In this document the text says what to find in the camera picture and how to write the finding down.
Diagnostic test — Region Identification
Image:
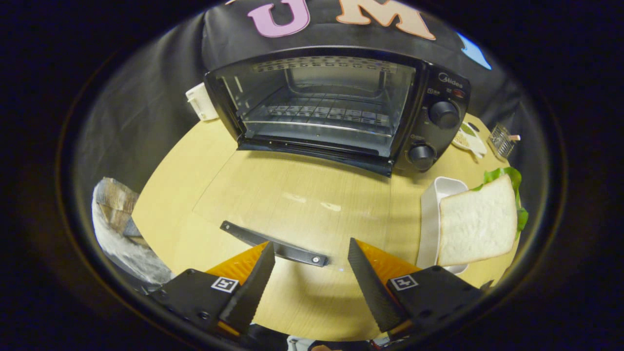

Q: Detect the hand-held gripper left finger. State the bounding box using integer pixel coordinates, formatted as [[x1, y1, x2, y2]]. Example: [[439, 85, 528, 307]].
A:
[[148, 241, 276, 338]]

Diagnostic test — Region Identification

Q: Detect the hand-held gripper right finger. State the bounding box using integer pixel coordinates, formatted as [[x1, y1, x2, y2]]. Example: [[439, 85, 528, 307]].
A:
[[348, 237, 494, 338]]

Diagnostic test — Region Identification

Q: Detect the white bread lettuce sandwich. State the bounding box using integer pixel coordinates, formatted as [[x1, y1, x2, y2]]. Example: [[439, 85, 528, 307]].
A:
[[438, 167, 529, 268]]

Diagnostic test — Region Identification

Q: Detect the black toaster oven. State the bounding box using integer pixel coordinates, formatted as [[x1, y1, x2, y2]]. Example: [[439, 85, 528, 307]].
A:
[[191, 46, 472, 273]]

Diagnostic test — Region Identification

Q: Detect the white rectangular dish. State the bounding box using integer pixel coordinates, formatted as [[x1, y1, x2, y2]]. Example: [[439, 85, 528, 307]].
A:
[[417, 176, 469, 275]]

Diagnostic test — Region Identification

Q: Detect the white divided seed tray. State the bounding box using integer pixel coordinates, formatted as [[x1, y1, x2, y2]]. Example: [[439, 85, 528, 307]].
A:
[[451, 122, 488, 159]]

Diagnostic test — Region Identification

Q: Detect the small wire basket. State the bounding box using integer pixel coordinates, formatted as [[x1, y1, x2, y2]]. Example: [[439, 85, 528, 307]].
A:
[[487, 123, 521, 161]]

